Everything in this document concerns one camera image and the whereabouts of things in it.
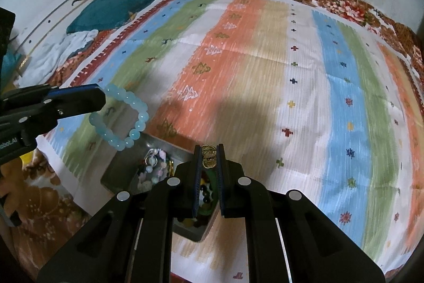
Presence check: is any green jade bangle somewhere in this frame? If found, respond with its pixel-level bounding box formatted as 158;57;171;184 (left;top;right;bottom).
207;169;220;214

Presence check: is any pastel mixed bead bracelet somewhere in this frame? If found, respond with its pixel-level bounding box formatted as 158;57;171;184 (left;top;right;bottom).
136;147;173;191

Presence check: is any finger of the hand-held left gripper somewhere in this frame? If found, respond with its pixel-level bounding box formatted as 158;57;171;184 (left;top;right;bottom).
0;83;102;106
0;89;107;138

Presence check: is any yellow bead bracelet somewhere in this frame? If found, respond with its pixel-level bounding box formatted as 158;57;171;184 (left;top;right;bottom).
175;217;206;229

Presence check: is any multicolour bead bracelet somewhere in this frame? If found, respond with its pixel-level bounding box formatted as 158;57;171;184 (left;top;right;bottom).
198;177;216;204

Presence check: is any gold bracelet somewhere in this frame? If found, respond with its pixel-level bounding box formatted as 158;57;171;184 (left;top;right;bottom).
201;144;218;168

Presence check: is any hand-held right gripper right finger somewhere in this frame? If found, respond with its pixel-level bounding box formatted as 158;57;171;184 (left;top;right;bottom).
216;144;386;283

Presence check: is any light blue bead bracelet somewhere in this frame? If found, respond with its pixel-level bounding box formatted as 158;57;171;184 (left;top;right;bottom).
89;85;149;151

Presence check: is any metal tin box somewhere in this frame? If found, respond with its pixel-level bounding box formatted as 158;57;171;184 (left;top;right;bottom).
101;134;219;242

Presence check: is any white cloth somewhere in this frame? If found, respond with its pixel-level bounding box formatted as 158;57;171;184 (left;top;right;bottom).
20;29;100;81

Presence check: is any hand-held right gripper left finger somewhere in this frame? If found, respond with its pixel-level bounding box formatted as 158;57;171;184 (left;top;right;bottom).
36;144;203;283

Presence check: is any striped printed mat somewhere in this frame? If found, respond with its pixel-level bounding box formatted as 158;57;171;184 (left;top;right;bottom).
36;0;424;280

